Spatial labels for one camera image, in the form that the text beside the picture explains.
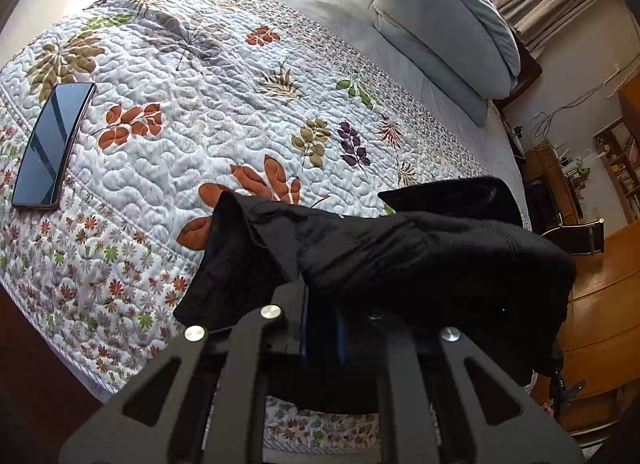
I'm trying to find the black pants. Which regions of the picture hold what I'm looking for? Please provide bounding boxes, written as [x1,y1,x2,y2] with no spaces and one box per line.
[174,178,576,413]

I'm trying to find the wooden desk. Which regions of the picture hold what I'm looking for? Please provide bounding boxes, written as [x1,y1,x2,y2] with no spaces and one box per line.
[521,141,584,232]

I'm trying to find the black smartphone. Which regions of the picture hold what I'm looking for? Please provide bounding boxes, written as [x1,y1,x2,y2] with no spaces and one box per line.
[12,82,96,210]

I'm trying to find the floral quilted bedspread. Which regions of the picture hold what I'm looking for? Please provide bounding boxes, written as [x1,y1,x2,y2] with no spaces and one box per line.
[0,0,532,452]

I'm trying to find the lower blue-grey pillow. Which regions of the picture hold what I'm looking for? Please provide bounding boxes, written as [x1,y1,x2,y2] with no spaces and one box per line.
[369,8,510,127]

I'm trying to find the blue-grey pillow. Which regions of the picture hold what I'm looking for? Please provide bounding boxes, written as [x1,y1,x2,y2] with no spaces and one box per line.
[369,8,510,127]
[371,0,521,100]

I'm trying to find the wooden bookshelf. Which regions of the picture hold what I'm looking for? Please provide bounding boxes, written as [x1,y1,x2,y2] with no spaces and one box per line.
[593,117,639,224]

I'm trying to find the dark wooden headboard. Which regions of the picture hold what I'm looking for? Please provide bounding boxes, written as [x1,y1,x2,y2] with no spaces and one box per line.
[494,32,542,112]

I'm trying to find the upper blue-grey pillow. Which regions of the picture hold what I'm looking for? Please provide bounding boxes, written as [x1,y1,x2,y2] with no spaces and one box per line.
[371,0,521,100]

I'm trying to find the metal frame chair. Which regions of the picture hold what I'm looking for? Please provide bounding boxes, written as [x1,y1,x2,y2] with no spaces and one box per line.
[542,218,604,256]

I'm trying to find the hanging wall cables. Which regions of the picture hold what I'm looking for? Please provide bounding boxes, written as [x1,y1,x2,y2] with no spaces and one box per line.
[528,55,640,141]

